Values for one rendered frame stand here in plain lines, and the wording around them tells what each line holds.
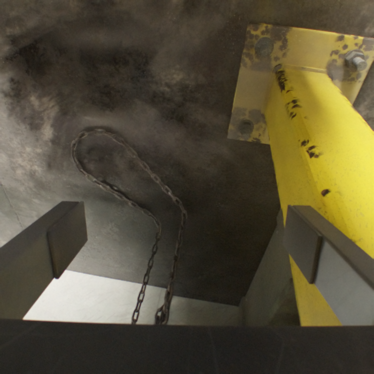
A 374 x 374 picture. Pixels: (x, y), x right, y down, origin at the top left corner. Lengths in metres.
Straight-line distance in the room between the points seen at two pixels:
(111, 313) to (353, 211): 1.01
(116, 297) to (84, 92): 0.80
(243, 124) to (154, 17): 0.26
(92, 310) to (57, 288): 0.18
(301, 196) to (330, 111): 0.15
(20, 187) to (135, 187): 0.39
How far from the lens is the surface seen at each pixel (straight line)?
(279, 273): 0.75
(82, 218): 0.17
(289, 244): 0.17
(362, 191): 0.27
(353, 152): 0.32
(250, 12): 0.56
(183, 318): 1.18
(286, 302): 0.57
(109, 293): 1.19
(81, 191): 0.86
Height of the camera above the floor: 0.55
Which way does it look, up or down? 49 degrees down
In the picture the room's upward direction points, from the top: 167 degrees counter-clockwise
